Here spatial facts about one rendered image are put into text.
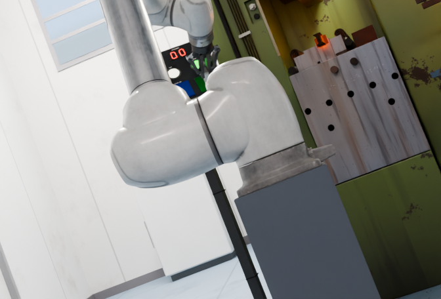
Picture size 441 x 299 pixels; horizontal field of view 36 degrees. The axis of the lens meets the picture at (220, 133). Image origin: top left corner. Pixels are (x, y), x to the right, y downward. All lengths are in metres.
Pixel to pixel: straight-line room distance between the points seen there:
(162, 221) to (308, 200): 4.38
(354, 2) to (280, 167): 1.84
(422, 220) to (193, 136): 1.38
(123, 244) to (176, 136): 5.16
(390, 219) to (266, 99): 1.29
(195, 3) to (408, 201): 1.06
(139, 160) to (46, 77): 5.35
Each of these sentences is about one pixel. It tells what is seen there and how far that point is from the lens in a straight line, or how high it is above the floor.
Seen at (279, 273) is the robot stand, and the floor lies 0.43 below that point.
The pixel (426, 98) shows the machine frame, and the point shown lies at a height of 0.65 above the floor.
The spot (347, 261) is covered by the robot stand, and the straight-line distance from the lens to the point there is 1.39.
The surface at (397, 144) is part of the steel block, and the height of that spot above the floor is 0.53.
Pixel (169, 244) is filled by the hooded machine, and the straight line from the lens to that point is 5.71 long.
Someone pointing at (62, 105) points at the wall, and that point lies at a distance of 6.66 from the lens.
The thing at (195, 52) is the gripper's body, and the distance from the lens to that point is 2.42.
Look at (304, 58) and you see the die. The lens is 2.66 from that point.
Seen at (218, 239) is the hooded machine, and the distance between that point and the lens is 5.64.
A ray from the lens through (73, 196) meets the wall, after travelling 6.62.
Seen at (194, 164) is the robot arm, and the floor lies 0.70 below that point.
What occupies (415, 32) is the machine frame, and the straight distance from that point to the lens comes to 2.78.
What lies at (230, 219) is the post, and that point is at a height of 0.49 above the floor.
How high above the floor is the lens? 0.65
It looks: 4 degrees up
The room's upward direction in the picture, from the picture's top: 21 degrees counter-clockwise
